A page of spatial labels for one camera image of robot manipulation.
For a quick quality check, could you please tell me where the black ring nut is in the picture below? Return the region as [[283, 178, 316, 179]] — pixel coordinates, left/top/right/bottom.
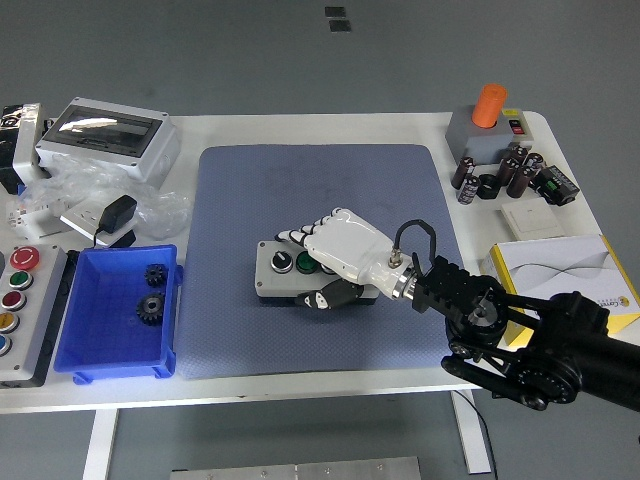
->
[[475, 172, 499, 200]]

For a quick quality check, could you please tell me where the clear plastic bag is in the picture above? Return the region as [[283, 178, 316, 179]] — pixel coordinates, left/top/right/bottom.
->
[[22, 152, 194, 241]]

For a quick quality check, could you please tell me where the black power adapter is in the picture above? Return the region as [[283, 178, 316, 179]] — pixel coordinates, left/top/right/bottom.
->
[[93, 194, 139, 247]]

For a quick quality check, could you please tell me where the thin black floor cable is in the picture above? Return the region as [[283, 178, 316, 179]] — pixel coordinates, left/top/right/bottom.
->
[[457, 389, 501, 480]]

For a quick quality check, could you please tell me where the blue plastic bin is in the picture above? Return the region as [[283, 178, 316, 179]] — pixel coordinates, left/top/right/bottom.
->
[[52, 243, 185, 385]]

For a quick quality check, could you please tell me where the small black bevel gear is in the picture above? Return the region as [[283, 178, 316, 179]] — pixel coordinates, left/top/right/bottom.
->
[[144, 263, 169, 289]]

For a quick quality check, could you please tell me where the black silver-printed capacitor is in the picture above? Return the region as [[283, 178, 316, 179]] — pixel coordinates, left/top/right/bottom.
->
[[457, 172, 480, 205]]

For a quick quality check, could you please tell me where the grey four-button control box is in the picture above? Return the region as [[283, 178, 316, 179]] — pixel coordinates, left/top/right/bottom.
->
[[253, 239, 379, 307]]

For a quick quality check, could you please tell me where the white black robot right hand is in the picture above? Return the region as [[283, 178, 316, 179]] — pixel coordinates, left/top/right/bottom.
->
[[272, 207, 409, 311]]

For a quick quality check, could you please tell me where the orange cylinder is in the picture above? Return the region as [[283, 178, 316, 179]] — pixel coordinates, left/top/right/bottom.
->
[[471, 83, 509, 130]]

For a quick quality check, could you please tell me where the white metal bracket device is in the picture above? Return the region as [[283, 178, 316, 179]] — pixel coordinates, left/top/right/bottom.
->
[[12, 103, 51, 184]]

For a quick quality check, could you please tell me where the grey enclosure with clear lid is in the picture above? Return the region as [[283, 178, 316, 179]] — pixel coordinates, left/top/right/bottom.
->
[[34, 97, 181, 189]]

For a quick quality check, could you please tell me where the large black bevel gear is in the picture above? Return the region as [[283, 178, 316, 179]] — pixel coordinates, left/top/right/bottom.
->
[[135, 292, 167, 327]]

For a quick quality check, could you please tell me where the white table leg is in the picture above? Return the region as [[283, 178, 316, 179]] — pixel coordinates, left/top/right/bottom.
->
[[449, 389, 494, 475], [82, 408, 120, 480]]

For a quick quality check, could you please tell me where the grey switch box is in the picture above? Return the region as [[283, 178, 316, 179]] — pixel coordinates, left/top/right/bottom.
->
[[444, 106, 535, 166]]

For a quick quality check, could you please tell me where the white wall switch plate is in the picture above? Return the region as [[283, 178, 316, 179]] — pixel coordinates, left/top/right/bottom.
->
[[499, 198, 566, 240]]

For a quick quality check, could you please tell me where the black module with green terminals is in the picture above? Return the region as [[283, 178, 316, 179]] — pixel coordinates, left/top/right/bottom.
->
[[529, 164, 581, 207]]

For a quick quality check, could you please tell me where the white wall socket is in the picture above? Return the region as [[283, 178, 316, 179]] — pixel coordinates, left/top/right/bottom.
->
[[59, 199, 136, 247]]

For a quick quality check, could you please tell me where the silver metal plate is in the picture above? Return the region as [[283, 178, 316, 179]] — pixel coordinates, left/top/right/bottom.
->
[[169, 455, 422, 480]]

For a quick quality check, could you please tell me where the grey-blue textured mat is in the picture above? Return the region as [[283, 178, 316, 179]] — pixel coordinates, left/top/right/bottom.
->
[[175, 143, 482, 381]]

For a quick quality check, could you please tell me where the grey five-button control box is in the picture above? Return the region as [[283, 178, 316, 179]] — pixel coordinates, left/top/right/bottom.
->
[[0, 244, 79, 389]]

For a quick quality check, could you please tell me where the black shiny foil bag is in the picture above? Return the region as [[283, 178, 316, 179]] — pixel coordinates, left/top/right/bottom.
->
[[0, 104, 29, 196]]

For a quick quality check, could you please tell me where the yellow white carton box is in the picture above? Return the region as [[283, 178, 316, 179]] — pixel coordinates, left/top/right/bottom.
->
[[479, 233, 640, 347]]

